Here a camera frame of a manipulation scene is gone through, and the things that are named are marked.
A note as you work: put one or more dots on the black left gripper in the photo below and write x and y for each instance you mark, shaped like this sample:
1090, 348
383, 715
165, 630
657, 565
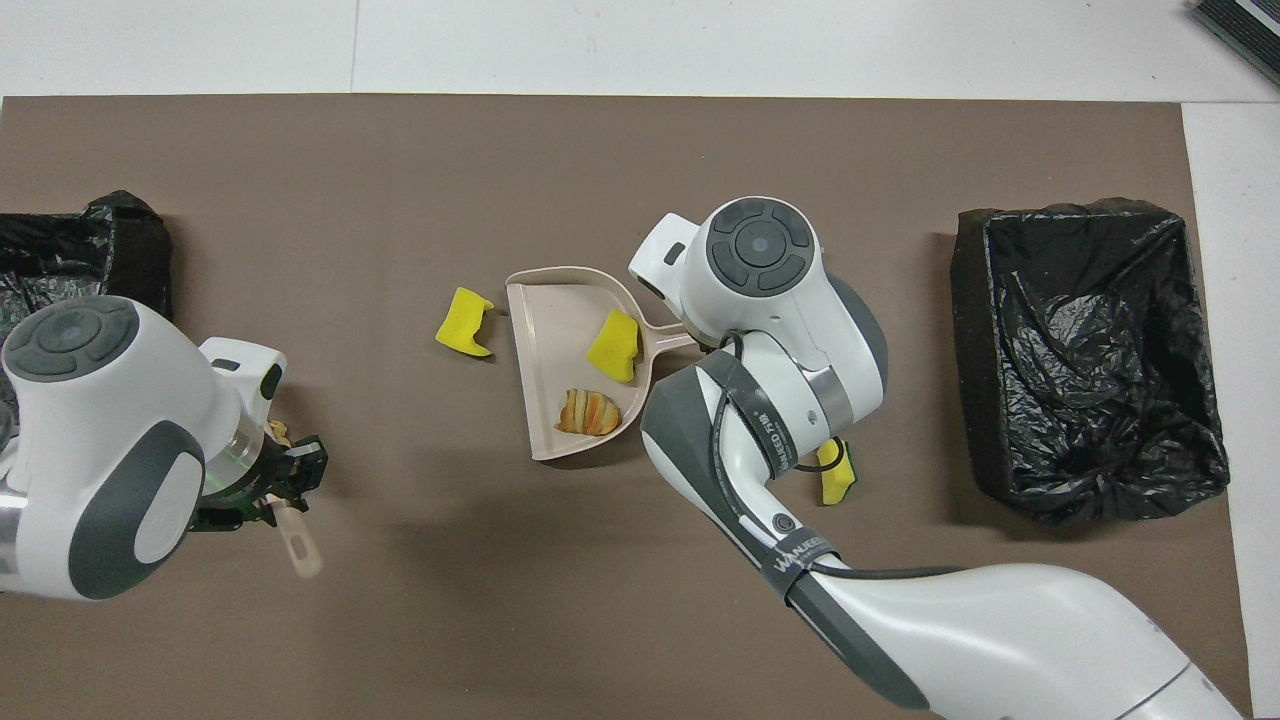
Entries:
265, 480

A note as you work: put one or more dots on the black ribbed device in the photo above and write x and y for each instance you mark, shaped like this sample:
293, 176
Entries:
1250, 25

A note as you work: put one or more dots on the beige plastic dustpan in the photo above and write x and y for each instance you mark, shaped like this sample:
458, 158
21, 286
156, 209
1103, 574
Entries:
545, 320

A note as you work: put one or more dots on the small yellow green sponge piece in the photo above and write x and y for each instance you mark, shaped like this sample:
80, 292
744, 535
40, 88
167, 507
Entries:
835, 490

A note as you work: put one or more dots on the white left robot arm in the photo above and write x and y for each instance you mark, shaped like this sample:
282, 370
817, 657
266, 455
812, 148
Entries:
100, 420

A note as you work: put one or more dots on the black bag lined bin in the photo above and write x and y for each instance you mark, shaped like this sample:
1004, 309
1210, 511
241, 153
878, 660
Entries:
120, 250
1090, 380

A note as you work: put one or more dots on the brown table mat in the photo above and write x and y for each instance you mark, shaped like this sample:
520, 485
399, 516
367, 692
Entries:
400, 150

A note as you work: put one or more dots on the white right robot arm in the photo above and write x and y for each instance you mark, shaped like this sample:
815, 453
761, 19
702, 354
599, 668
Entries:
780, 300

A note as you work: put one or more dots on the beige hand brush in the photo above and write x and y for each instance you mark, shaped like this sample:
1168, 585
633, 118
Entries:
300, 550

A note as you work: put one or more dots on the large yellow green sponge piece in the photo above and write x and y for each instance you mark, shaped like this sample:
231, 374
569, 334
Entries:
612, 348

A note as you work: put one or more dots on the notched yellow sponge piece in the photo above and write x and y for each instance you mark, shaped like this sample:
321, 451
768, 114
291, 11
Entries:
462, 322

